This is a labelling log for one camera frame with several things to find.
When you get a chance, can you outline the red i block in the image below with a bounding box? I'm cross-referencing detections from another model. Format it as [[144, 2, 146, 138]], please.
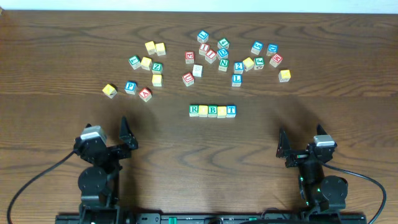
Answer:
[[205, 49, 217, 64], [198, 43, 210, 55]]

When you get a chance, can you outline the green Z block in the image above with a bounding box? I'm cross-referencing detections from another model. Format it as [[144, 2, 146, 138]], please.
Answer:
[[152, 62, 163, 75]]

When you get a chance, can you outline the blue D block centre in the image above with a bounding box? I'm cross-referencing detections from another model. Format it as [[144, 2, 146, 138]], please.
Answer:
[[217, 48, 229, 60]]

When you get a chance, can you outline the yellow G block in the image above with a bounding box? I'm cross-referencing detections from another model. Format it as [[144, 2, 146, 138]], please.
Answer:
[[152, 74, 162, 87]]

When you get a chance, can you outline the green B block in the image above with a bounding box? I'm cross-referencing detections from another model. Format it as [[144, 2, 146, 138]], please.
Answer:
[[208, 105, 218, 118]]

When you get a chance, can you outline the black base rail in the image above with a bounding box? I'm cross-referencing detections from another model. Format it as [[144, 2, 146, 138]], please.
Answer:
[[55, 213, 366, 224]]

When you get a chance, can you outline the green R block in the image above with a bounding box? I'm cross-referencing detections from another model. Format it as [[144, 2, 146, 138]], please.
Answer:
[[189, 105, 199, 117]]

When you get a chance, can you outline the blue d block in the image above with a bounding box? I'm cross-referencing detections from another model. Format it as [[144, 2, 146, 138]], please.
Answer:
[[217, 48, 229, 60], [266, 44, 279, 57]]

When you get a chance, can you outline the blue 2 block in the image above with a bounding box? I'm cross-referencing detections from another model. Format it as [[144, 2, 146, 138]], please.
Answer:
[[234, 62, 244, 74]]

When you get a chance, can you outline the green 4 block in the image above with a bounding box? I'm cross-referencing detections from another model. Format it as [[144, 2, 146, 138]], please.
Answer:
[[217, 38, 230, 49]]

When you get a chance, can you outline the green J block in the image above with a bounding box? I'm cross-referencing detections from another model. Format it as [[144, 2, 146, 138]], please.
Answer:
[[254, 57, 265, 70]]

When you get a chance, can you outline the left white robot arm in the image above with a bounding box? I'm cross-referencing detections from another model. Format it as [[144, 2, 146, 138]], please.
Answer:
[[73, 116, 138, 223]]

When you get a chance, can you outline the blue L block lower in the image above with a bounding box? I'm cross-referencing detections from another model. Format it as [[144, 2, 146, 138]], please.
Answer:
[[231, 74, 243, 87]]

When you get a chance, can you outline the red M block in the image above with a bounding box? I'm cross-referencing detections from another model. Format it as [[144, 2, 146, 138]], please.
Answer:
[[269, 54, 283, 67]]

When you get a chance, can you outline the green N block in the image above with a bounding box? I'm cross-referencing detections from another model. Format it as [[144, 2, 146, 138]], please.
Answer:
[[218, 58, 229, 72]]

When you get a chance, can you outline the yellow S block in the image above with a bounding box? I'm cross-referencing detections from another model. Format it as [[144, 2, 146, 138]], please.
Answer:
[[155, 43, 166, 56]]

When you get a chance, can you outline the blue P block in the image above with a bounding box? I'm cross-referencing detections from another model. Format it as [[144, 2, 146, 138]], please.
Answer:
[[124, 82, 137, 95]]

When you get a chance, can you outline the red E block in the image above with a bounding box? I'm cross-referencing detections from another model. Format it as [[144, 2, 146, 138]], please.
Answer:
[[185, 51, 195, 64]]

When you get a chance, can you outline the yellow block beside Z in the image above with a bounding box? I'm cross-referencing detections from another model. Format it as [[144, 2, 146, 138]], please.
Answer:
[[141, 57, 152, 70]]

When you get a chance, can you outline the yellow O block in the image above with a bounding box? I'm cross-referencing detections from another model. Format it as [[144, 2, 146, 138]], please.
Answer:
[[217, 106, 227, 118], [198, 105, 208, 117]]

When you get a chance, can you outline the blue H block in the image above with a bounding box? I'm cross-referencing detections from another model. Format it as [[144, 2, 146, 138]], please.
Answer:
[[192, 64, 203, 77]]

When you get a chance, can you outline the red I block upper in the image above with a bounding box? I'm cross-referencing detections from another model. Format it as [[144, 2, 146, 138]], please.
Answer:
[[198, 43, 210, 55]]

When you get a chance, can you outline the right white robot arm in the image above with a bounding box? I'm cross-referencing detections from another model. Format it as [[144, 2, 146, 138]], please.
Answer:
[[276, 125, 348, 223]]

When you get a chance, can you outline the blue T block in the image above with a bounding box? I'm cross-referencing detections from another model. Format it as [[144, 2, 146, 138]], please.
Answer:
[[226, 105, 236, 118]]

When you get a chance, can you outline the blue D block right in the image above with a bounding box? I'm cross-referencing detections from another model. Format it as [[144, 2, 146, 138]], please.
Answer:
[[266, 44, 279, 57]]

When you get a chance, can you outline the green L block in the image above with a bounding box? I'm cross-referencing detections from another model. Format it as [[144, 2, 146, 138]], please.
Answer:
[[129, 55, 141, 70]]

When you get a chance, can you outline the red I block lower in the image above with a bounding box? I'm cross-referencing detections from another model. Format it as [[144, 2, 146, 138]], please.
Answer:
[[205, 49, 217, 64]]

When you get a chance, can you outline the red U block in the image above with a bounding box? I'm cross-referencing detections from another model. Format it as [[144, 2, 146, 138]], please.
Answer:
[[182, 72, 195, 86]]

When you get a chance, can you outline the red A block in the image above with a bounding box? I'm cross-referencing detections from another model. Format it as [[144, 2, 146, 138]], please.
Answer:
[[139, 88, 152, 102]]

